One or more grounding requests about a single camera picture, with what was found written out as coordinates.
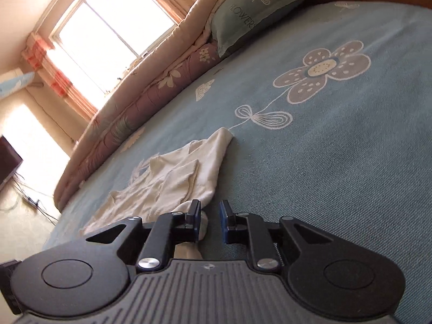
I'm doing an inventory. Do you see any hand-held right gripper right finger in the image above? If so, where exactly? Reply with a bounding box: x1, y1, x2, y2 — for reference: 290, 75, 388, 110
218, 199, 325, 272

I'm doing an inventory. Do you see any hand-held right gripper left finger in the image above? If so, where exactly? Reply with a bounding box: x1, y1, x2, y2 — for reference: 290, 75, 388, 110
86, 199, 203, 272

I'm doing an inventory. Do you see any white printed sweatshirt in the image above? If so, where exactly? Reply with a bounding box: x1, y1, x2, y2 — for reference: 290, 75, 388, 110
81, 127, 234, 261

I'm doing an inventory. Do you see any black television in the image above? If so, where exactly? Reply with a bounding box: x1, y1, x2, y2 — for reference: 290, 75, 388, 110
0, 134, 24, 192

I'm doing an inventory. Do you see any pink floral quilt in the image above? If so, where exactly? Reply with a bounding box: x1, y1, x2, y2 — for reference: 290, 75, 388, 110
53, 0, 234, 207

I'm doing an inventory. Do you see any covered air conditioner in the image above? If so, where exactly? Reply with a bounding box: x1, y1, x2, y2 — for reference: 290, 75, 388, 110
0, 70, 36, 100

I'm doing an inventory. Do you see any window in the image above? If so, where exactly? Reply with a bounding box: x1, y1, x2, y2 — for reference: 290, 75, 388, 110
48, 0, 180, 96

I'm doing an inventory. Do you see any green pillow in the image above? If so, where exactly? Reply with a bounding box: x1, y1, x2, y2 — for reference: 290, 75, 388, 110
210, 0, 315, 59

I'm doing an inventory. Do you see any black wall cable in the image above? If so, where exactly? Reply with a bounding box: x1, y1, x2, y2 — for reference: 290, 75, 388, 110
13, 171, 62, 224

